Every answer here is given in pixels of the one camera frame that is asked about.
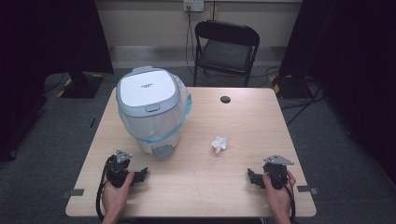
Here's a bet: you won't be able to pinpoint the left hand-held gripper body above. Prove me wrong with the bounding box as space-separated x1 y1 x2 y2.
105 148 134 189

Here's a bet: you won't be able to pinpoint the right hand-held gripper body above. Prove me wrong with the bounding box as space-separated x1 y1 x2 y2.
262 154 295 190

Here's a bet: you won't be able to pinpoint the person's right hand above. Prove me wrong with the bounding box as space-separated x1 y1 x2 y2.
262 170 297 217

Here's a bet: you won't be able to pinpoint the person's left hand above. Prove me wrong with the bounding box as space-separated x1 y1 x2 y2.
101 171 135 217

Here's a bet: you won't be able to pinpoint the grey tape strip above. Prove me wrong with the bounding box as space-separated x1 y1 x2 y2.
296 185 319 196
60 188 86 200

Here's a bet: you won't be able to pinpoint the crumpled white paper ball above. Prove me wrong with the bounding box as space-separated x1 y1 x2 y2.
210 135 230 155

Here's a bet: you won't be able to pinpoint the white pedal trash can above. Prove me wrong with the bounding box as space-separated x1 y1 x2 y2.
115 64 193 161

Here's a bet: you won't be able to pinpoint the black stand base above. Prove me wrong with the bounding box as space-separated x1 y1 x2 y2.
56 71 105 100
269 74 314 101

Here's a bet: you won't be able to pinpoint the black folding chair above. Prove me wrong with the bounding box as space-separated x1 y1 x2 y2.
192 19 262 89

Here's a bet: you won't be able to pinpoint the dark curtain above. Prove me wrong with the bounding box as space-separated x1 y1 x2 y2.
0 0 115 163
277 0 396 185

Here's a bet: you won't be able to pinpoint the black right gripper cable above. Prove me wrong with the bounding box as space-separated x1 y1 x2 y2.
279 177 297 224

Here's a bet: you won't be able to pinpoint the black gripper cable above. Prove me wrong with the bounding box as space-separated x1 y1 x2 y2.
279 177 297 224
95 156 112 222

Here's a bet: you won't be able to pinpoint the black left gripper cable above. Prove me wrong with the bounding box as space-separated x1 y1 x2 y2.
95 156 112 222

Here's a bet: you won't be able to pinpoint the black floor cables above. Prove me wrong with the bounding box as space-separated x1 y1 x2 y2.
248 65 329 127

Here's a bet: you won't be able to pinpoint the black wall power cable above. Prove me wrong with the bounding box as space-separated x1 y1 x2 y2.
184 5 201 80

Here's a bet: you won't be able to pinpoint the white wall outlet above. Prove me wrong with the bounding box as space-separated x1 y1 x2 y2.
182 0 205 13

